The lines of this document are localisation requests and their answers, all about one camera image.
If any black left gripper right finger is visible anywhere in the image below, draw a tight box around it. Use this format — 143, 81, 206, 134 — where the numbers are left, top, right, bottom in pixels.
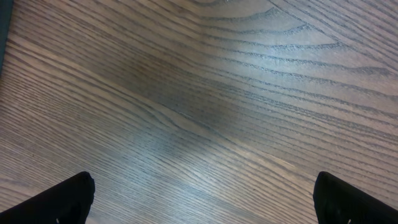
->
313, 171, 397, 224

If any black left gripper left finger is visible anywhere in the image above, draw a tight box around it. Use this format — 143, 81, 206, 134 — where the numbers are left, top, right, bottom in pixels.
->
1, 172, 95, 224

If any grey plastic mesh basket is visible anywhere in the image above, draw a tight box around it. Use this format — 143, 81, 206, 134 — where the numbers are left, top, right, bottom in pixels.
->
0, 0, 14, 69

